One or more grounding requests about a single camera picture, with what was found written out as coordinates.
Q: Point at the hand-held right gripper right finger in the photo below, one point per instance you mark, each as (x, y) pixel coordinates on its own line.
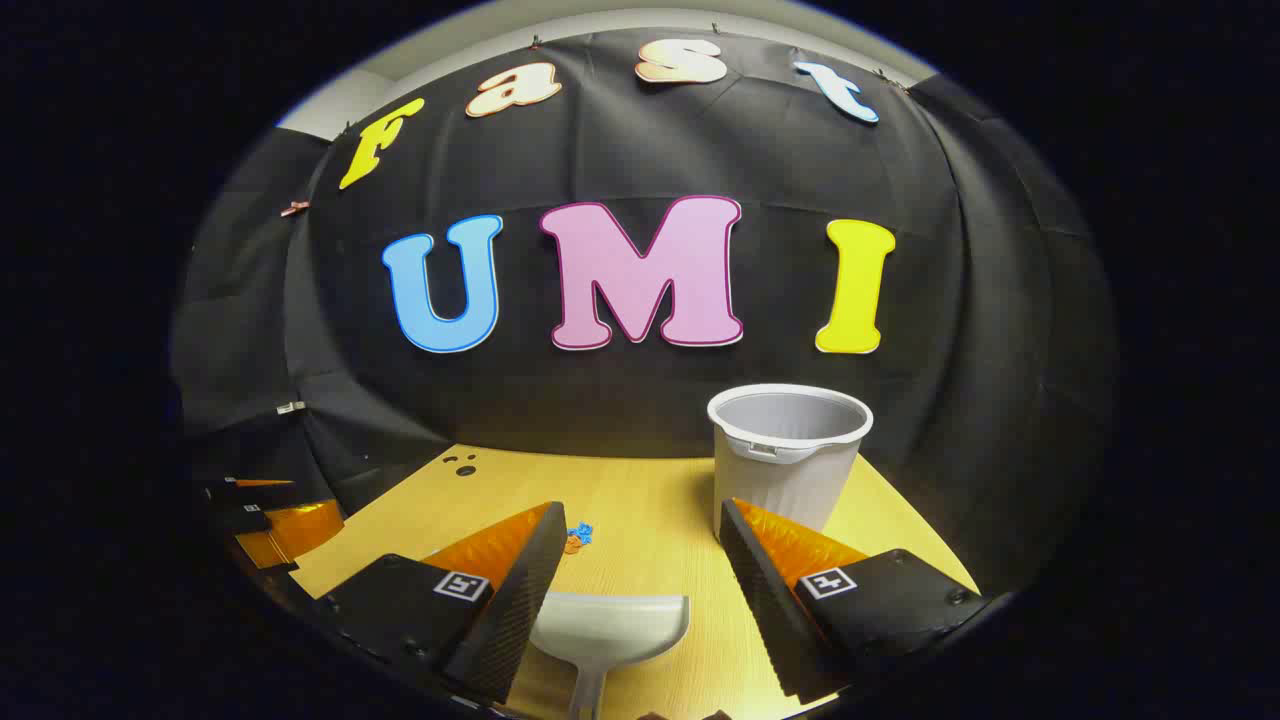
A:
(775, 610)

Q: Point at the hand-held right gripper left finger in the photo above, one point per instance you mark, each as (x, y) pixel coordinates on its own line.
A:
(505, 620)

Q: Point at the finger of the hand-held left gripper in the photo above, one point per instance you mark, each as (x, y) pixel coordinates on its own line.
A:
(250, 493)
(295, 530)

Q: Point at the grey plastic dustpan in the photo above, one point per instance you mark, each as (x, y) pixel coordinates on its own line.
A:
(610, 625)

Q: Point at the blue paper scrap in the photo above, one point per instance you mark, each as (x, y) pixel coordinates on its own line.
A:
(583, 530)

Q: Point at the white ribbed garbage bin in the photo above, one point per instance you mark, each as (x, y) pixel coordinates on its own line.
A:
(790, 470)

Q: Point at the wooden desktop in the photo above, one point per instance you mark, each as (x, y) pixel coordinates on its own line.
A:
(650, 500)

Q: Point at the small pink cloth clip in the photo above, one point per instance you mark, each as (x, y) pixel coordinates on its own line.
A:
(295, 208)

